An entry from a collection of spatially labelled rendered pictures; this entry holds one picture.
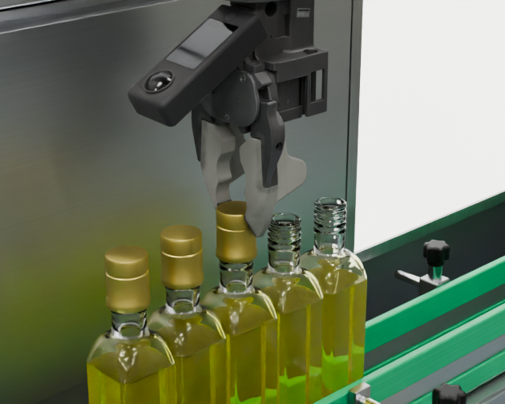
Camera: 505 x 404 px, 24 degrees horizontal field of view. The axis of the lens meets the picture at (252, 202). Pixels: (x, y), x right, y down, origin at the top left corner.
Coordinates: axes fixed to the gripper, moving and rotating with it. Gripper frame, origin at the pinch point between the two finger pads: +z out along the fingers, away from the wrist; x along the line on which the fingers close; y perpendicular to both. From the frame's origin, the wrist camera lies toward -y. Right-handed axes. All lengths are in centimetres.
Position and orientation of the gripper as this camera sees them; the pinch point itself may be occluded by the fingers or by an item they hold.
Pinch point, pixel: (235, 217)
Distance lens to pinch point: 98.5
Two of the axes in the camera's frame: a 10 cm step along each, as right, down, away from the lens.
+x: -6.7, -2.7, 6.9
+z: 0.0, 9.3, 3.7
